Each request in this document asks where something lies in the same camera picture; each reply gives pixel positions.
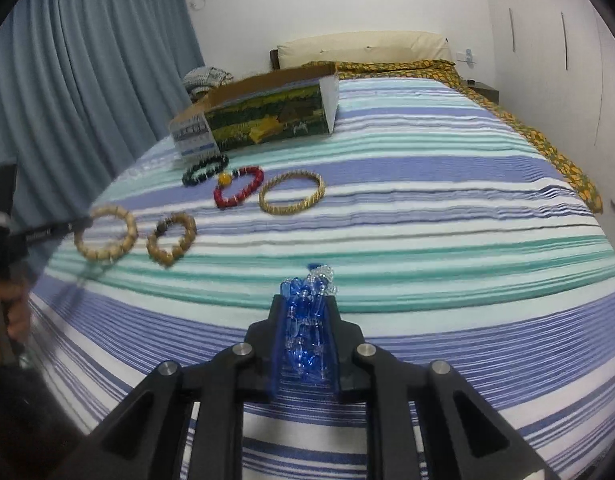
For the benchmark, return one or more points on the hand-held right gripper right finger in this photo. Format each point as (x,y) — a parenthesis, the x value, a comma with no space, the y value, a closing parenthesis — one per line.
(336,347)

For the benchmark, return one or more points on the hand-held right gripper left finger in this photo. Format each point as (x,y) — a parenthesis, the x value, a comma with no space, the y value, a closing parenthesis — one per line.
(279,345)

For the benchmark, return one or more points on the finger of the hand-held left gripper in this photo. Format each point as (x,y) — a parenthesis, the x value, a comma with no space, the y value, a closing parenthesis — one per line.
(75,225)

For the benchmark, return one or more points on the printed cardboard box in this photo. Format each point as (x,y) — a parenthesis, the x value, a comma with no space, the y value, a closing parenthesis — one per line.
(267,115)

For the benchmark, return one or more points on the person's left hand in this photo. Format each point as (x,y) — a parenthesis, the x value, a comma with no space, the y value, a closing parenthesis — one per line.
(15,310)

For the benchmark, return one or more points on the blue curtain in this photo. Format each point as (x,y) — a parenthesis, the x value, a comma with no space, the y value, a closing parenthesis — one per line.
(87,85)

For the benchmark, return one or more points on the woven straw bangle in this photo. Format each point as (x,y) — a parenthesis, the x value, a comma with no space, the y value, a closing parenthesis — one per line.
(320,187)

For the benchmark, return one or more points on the pile of folded clothes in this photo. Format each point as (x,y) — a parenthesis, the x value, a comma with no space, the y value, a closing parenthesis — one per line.
(205,79)

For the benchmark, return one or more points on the yellow patterned blanket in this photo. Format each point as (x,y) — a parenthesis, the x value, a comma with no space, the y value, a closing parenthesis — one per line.
(547,145)

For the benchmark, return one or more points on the dark wooden nightstand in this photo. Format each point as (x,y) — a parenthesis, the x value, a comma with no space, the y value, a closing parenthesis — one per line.
(485,91)

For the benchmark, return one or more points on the cream padded headboard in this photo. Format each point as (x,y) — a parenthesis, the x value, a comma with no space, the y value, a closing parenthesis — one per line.
(362,47)

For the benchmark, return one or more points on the white wardrobe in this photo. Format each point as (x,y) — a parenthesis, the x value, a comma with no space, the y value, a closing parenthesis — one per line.
(547,35)

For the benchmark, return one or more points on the dark wooden bed frame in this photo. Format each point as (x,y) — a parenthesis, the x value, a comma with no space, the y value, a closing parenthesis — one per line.
(274,59)

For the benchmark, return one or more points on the white wall socket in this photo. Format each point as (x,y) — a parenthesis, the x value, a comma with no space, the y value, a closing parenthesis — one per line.
(467,56)

